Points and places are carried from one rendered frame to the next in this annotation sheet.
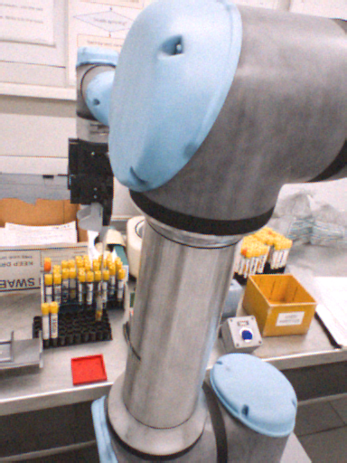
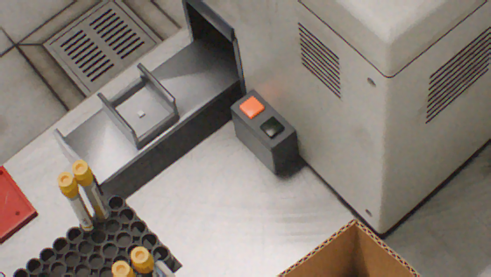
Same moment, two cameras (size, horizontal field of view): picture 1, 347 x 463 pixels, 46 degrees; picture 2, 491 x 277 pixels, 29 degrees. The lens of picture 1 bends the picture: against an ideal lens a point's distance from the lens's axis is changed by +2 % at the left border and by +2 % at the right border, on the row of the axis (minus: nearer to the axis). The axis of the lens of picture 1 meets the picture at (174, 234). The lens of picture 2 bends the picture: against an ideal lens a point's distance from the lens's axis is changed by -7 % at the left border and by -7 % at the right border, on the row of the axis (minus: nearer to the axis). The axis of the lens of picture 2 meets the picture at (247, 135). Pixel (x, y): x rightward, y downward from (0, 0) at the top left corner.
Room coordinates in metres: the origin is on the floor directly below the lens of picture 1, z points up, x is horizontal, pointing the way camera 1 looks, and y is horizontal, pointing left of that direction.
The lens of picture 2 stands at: (1.14, 0.32, 1.70)
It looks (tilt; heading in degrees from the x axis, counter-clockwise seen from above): 59 degrees down; 170
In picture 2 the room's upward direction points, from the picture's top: 11 degrees counter-clockwise
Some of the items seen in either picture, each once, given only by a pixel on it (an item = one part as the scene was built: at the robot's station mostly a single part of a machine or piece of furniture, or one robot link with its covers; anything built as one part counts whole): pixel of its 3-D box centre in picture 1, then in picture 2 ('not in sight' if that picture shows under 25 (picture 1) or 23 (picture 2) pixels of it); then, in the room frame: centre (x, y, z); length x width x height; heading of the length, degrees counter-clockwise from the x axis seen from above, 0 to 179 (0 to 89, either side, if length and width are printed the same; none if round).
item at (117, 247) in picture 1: (107, 250); not in sight; (1.05, 0.20, 0.92); 0.24 x 0.12 x 0.10; 21
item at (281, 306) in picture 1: (276, 304); not in sight; (0.89, -0.29, 0.92); 0.13 x 0.13 x 0.10; 18
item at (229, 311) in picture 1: (218, 301); not in sight; (0.86, -0.14, 0.92); 0.10 x 0.07 x 0.10; 113
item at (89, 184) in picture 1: (91, 171); not in sight; (0.74, 0.17, 1.28); 0.09 x 0.08 x 0.12; 111
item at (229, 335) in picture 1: (237, 330); not in sight; (0.77, -0.18, 0.92); 0.13 x 0.07 x 0.08; 21
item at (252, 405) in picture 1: (242, 414); not in sight; (0.39, -0.13, 1.08); 0.13 x 0.12 x 0.14; 113
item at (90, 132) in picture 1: (97, 129); not in sight; (0.74, 0.17, 1.36); 0.08 x 0.08 x 0.05
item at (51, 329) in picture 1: (72, 312); (66, 262); (0.74, 0.21, 0.93); 0.17 x 0.09 x 0.11; 111
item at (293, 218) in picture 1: (287, 213); not in sight; (1.42, -0.41, 0.97); 0.26 x 0.17 x 0.19; 132
